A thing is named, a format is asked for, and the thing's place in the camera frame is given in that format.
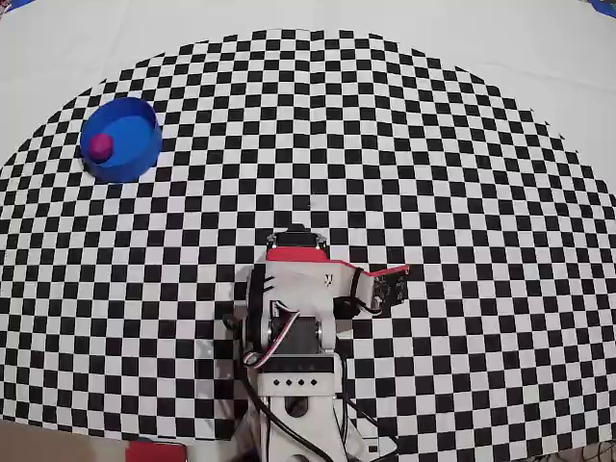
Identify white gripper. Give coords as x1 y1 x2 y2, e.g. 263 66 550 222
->
248 223 363 320

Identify red flat object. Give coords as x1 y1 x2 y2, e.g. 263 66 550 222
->
125 440 188 462

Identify black power cable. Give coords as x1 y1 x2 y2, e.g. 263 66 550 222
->
220 312 333 462

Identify pink faceted ball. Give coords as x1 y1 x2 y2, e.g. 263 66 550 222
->
90 134 116 162

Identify blue round box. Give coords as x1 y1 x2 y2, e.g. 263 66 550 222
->
79 95 164 184

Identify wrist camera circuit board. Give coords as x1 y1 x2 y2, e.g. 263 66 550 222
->
369 264 411 309

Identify thin dark tangled wires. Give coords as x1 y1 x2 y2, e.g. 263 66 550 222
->
543 445 616 462

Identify white red servo wires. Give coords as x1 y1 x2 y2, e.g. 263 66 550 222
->
243 300 302 372

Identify checkerboard printed white sheet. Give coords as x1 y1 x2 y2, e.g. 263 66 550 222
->
0 0 616 458

